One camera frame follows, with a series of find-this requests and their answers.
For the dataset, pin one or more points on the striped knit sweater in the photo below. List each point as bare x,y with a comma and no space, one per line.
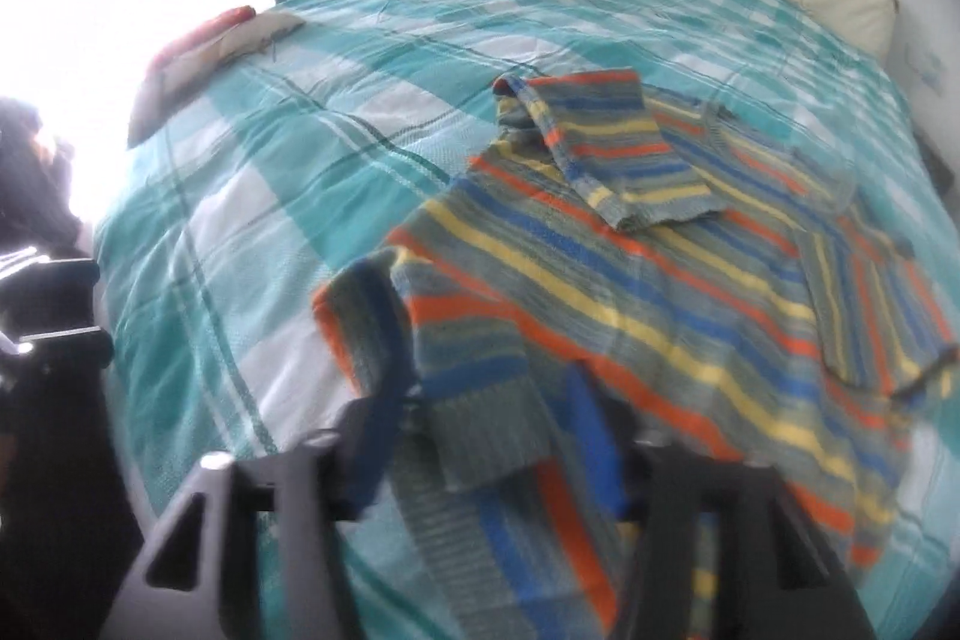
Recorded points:
724,287

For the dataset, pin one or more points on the teal plaid bedspread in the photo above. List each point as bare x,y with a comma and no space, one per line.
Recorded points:
299,160

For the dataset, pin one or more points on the beige red cloth bag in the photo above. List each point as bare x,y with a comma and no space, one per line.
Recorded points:
181,69

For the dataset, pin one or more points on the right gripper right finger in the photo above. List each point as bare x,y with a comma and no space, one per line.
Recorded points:
776,574

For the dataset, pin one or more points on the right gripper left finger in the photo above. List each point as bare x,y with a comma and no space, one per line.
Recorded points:
196,575

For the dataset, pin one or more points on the dark bedside table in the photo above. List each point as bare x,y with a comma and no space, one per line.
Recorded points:
939,171

